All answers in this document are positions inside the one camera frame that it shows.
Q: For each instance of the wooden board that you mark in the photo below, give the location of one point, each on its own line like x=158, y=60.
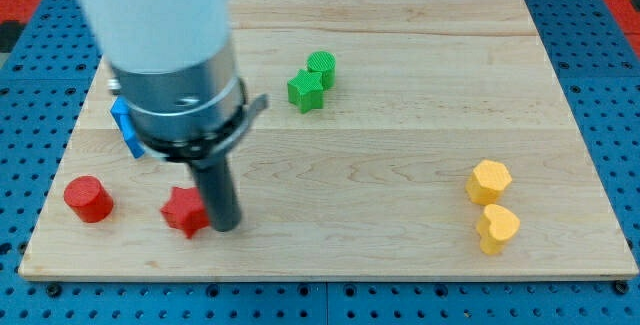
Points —
x=372, y=186

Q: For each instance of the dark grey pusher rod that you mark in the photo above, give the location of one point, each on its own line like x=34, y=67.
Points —
x=217, y=191

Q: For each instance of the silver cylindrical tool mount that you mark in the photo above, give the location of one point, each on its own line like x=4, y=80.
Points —
x=197, y=114

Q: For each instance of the red cylinder block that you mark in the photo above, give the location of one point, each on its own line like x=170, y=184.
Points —
x=88, y=199

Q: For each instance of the green cylinder block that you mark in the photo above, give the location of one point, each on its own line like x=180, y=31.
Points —
x=323, y=62

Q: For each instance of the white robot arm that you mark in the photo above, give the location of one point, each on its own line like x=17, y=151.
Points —
x=175, y=65

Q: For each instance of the yellow heart block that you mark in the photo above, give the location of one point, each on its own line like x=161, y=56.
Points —
x=496, y=226

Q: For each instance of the blue block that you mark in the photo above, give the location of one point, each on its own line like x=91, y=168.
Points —
x=120, y=113

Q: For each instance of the green star block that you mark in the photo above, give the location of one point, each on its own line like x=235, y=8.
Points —
x=305, y=91

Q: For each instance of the red star block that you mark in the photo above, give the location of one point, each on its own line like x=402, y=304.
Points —
x=185, y=211

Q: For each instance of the yellow hexagon block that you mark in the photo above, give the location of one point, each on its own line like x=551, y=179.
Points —
x=487, y=182

